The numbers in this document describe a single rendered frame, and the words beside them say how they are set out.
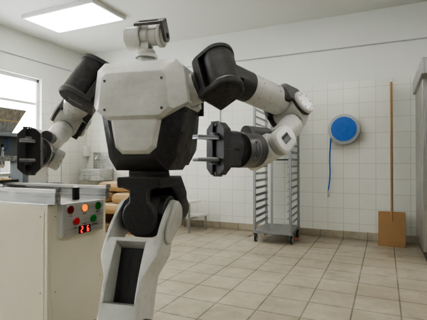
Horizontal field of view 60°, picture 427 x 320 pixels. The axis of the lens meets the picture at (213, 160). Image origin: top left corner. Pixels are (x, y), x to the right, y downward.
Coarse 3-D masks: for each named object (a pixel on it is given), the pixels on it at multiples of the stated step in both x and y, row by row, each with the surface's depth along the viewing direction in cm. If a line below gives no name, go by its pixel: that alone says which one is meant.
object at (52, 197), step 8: (0, 192) 163; (8, 192) 160; (16, 192) 158; (24, 192) 156; (32, 192) 154; (40, 192) 152; (48, 192) 149; (56, 192) 148; (0, 200) 162; (8, 200) 160; (16, 200) 158; (24, 200) 156; (32, 200) 154; (40, 200) 152; (48, 200) 150; (56, 200) 148
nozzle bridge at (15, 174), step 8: (0, 136) 207; (8, 136) 207; (16, 136) 212; (0, 144) 212; (8, 144) 216; (16, 144) 221; (8, 152) 216; (16, 152) 221; (0, 160) 207; (8, 160) 211; (16, 160) 215; (16, 168) 230; (16, 176) 230; (24, 176) 228
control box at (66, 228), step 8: (88, 200) 168; (96, 200) 169; (64, 208) 152; (80, 208) 160; (88, 208) 164; (96, 208) 168; (64, 216) 152; (72, 216) 156; (80, 216) 160; (88, 216) 164; (64, 224) 152; (72, 224) 156; (80, 224) 160; (88, 224) 164; (96, 224) 169; (64, 232) 152; (72, 232) 156; (80, 232) 160
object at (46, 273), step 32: (0, 224) 161; (32, 224) 152; (0, 256) 161; (32, 256) 152; (64, 256) 156; (96, 256) 173; (0, 288) 160; (32, 288) 152; (64, 288) 156; (96, 288) 173
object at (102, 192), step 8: (8, 184) 204; (16, 184) 201; (24, 184) 198; (32, 184) 196; (40, 184) 193; (48, 184) 190; (56, 184) 188; (64, 184) 186; (72, 184) 186; (64, 192) 186; (80, 192) 181; (88, 192) 179; (96, 192) 177; (104, 192) 174
